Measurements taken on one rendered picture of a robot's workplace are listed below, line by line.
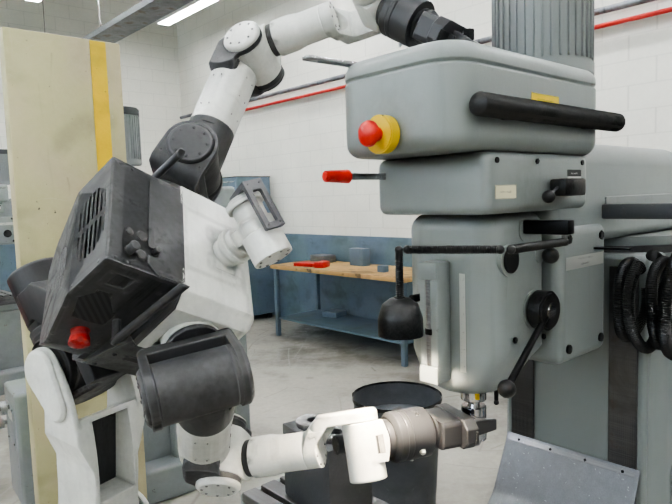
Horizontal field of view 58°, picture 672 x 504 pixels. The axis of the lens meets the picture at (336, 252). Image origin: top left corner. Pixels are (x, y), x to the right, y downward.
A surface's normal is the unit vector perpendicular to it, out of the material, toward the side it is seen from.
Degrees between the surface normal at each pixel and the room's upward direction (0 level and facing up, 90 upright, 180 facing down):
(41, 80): 90
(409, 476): 94
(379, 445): 70
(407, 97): 90
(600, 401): 90
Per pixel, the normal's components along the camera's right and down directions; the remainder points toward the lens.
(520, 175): 0.67, 0.04
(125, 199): 0.72, -0.51
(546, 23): -0.20, 0.09
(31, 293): -0.49, 0.09
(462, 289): -0.74, 0.08
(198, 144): 0.11, -0.39
